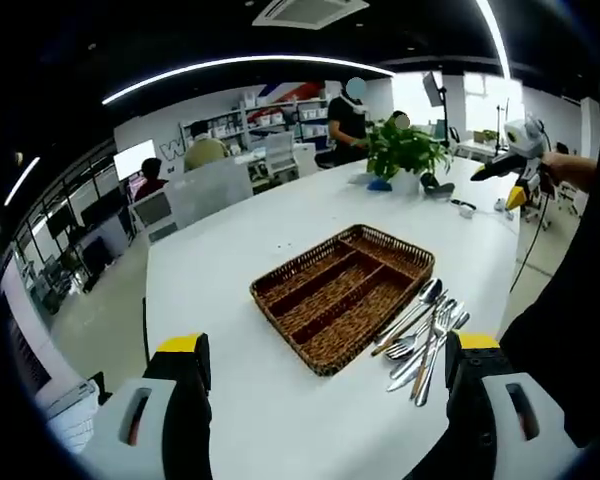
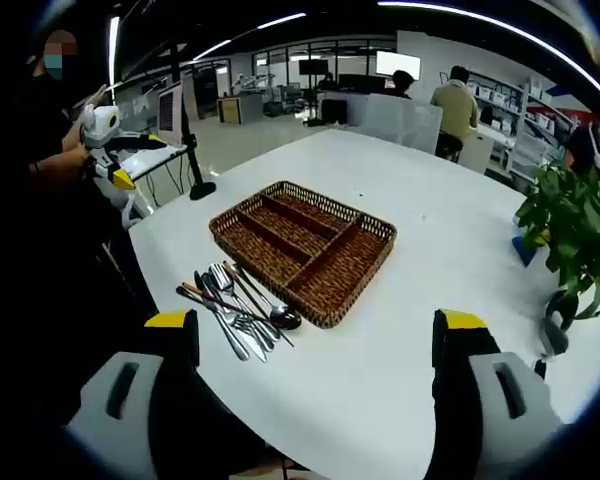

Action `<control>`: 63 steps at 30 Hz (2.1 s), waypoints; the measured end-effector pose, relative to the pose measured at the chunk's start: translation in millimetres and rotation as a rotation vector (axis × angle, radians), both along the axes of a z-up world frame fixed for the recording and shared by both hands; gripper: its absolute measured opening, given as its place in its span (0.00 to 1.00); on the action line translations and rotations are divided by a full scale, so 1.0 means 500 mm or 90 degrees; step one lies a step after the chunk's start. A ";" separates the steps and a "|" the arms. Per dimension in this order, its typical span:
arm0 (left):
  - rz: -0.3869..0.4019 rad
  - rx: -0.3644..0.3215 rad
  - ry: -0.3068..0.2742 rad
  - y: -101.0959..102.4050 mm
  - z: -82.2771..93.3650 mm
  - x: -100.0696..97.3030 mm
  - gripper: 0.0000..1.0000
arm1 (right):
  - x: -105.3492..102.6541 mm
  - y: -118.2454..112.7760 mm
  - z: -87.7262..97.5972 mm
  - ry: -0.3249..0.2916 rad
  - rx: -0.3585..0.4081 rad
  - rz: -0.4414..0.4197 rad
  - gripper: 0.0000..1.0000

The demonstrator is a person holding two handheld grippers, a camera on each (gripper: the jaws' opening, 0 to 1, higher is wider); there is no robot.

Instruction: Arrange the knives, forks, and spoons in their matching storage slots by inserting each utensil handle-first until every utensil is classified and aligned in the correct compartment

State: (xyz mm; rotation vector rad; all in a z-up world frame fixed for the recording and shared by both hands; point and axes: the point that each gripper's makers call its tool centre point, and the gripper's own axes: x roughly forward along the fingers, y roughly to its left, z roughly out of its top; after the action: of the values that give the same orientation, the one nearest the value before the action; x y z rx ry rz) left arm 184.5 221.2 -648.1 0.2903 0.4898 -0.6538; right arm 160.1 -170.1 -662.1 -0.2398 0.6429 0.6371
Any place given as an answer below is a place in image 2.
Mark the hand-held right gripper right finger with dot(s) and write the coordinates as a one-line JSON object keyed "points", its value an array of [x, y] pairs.
{"points": [[510, 400]]}

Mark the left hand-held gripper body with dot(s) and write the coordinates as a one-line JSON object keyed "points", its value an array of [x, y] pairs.
{"points": [[100, 127]]}

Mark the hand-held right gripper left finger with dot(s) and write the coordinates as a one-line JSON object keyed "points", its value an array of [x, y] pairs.
{"points": [[120, 400]]}

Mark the silver metal fork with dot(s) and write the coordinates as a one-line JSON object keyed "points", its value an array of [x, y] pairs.
{"points": [[222, 279], [241, 326]]}

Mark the silver metal spoon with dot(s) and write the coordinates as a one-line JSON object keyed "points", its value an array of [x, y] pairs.
{"points": [[286, 319], [269, 339]]}

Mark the brown wicker storage slot tray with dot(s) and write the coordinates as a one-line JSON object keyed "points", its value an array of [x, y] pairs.
{"points": [[330, 280]]}

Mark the white laptop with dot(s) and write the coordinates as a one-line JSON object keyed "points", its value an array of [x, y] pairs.
{"points": [[169, 112]]}

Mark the small black remote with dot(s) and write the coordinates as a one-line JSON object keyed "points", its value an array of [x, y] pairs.
{"points": [[541, 369]]}

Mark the grey and black device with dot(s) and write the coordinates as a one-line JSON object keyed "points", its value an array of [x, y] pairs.
{"points": [[555, 340]]}

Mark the black pole stand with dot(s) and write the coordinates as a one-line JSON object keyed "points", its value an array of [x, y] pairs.
{"points": [[202, 191]]}

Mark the LED strip ceiling light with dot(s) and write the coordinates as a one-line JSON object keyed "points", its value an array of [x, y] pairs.
{"points": [[395, 4], [280, 21], [114, 45]]}

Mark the person's body in black clothing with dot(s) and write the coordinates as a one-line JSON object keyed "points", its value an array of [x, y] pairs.
{"points": [[55, 240]]}

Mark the wood and grey cabinet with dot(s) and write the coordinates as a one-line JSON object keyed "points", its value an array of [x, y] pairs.
{"points": [[240, 109]]}

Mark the blue triangular sign stand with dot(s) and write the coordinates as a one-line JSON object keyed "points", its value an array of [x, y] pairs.
{"points": [[525, 250]]}

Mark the black television on stand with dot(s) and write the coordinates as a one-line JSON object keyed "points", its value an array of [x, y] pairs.
{"points": [[314, 67]]}

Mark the green leafy plant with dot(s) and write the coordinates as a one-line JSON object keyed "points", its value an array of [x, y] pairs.
{"points": [[570, 220]]}

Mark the white office desk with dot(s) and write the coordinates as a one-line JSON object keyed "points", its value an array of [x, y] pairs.
{"points": [[477, 150]]}

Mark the white mesh-back chair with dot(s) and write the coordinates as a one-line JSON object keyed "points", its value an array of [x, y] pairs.
{"points": [[405, 122]]}

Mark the white shelf with boxes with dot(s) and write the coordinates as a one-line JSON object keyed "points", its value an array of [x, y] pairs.
{"points": [[505, 100]]}

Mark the white wall screen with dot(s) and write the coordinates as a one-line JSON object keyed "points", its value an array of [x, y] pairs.
{"points": [[397, 62]]}

